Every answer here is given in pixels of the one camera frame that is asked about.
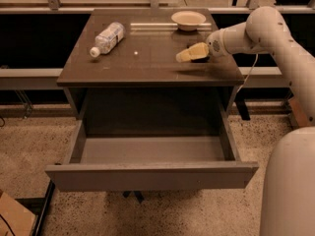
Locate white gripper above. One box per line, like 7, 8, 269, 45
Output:
175, 29, 227, 63

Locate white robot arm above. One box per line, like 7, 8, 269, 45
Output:
176, 6, 315, 236

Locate dark grey drawer cabinet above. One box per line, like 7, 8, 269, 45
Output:
57, 9, 243, 137

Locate open grey top drawer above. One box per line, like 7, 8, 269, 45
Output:
45, 121, 258, 192

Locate white paper bowl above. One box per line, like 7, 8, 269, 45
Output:
171, 11, 206, 31

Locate clear plastic water bottle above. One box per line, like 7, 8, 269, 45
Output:
90, 22, 125, 58

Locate cardboard box right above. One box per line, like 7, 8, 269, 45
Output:
288, 97, 309, 128

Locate cardboard box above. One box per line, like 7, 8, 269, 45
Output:
0, 191, 35, 236
288, 97, 309, 128

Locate grey metal railing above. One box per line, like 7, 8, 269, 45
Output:
0, 67, 287, 90

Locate cardboard box bottom left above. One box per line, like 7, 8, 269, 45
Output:
0, 191, 35, 236

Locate white cable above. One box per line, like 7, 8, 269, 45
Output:
235, 52, 260, 95

